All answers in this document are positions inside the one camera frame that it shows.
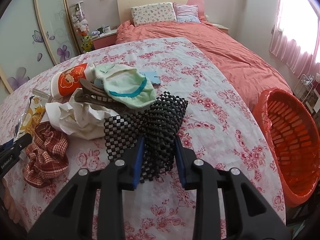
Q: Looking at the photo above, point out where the beige pink headboard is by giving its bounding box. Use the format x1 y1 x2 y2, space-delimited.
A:
117 0 205 26

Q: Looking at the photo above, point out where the floral white pillow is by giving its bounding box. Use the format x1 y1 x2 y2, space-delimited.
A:
131 2 177 27

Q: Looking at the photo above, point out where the orange plastic laundry basket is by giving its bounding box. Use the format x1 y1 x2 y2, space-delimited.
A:
253 88 319 207

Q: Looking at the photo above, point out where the salmon pink bed duvet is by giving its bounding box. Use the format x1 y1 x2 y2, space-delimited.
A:
116 20 291 110

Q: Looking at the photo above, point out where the pink white nightstand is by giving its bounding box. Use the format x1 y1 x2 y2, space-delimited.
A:
92 29 117 50

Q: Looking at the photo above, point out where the red paper cup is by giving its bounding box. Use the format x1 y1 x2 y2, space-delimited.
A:
50 63 88 100

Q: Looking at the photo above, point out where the yellow snack packet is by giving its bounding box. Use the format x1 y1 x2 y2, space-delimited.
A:
15 95 47 139

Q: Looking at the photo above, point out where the floral sliding wardrobe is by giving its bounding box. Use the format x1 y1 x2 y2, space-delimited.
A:
1 0 78 90

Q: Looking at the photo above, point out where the plush toy display tube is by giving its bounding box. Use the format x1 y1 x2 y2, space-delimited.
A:
70 1 93 53

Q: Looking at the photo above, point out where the pink window curtain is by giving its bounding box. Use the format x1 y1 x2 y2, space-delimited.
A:
269 0 319 77

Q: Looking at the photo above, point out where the black white checkered mesh cloth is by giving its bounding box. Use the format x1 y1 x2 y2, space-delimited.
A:
104 92 188 182

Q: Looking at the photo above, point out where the white mug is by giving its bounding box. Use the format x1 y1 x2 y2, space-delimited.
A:
101 25 111 33

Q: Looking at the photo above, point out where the far side nightstand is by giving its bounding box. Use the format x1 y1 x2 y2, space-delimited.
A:
212 23 229 34

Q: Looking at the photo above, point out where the pink striped pillow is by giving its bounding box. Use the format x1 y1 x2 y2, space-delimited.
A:
174 3 200 23

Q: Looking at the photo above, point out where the mint green baby cap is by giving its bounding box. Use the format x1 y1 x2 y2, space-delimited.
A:
94 64 157 109

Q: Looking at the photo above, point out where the red checkered scrunchie cloth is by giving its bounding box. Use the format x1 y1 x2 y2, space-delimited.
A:
23 121 69 189

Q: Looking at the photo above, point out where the white wire rack shelf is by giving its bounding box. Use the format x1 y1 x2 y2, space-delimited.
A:
293 74 319 114

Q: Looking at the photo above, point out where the floral pink white tablecloth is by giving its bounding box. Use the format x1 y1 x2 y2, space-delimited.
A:
1 38 286 239

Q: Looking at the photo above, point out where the light blue small card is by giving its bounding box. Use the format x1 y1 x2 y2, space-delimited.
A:
140 71 161 85

